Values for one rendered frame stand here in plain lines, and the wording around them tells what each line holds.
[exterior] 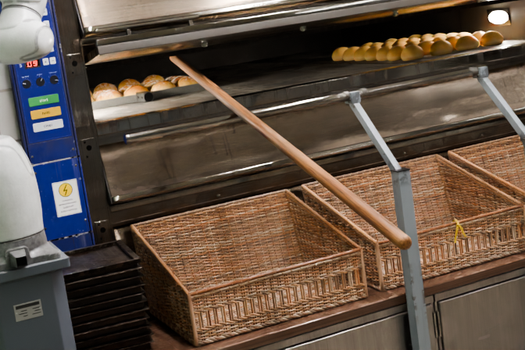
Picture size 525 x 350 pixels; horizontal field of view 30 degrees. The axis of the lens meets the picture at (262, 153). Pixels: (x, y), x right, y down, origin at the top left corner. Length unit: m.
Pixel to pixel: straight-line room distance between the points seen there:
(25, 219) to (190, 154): 1.11
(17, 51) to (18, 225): 0.54
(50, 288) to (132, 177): 0.99
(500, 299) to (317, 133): 0.81
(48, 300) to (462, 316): 1.39
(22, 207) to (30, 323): 0.25
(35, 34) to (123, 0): 0.65
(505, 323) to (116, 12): 1.54
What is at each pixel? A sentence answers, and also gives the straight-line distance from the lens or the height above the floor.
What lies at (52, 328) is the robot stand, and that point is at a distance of 2.19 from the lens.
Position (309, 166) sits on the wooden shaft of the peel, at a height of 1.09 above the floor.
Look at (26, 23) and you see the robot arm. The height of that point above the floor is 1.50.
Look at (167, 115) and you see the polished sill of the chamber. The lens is 3.11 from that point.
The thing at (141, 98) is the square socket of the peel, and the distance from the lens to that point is 3.53.
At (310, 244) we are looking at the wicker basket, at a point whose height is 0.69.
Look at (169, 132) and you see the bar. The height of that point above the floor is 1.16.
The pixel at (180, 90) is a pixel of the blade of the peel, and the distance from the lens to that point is 3.63.
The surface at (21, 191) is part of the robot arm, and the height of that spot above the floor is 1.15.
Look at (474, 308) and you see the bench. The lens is 3.10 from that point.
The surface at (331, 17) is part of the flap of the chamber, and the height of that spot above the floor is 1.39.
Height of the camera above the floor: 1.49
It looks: 9 degrees down
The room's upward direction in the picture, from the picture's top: 8 degrees counter-clockwise
